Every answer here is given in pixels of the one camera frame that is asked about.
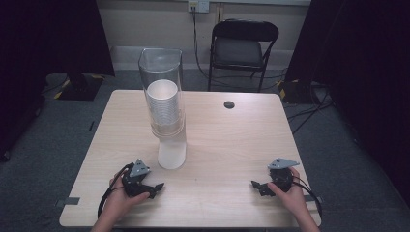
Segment stack of white paper cups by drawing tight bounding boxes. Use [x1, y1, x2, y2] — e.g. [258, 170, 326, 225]
[145, 78, 181, 129]

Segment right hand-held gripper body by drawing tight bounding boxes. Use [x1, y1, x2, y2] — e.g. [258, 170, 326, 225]
[267, 157, 301, 194]

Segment dark curtain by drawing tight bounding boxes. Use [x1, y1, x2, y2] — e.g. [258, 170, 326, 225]
[284, 0, 410, 207]
[0, 0, 116, 162]

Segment person's left hand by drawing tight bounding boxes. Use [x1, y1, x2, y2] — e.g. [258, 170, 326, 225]
[105, 171, 151, 223]

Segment black stand base yellow tape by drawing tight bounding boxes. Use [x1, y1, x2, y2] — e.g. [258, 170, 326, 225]
[278, 77, 321, 105]
[57, 72, 105, 102]

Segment black folding chair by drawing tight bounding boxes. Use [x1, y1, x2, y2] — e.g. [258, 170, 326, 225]
[207, 18, 280, 94]

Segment clear cup dispenser white base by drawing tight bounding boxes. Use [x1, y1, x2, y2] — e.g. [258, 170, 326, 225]
[137, 47, 188, 171]

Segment grey tape strip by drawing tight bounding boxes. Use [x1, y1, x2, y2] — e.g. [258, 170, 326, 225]
[304, 194, 324, 204]
[54, 196, 81, 208]

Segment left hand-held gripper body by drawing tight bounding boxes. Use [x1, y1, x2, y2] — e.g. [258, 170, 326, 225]
[121, 158, 153, 198]

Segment white wall socket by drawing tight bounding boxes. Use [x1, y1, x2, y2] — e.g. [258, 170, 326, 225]
[188, 0, 211, 15]

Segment person's right hand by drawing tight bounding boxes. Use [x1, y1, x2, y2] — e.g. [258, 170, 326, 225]
[267, 166, 308, 220]

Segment black floor cables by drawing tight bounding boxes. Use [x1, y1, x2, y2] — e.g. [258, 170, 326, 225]
[285, 81, 337, 135]

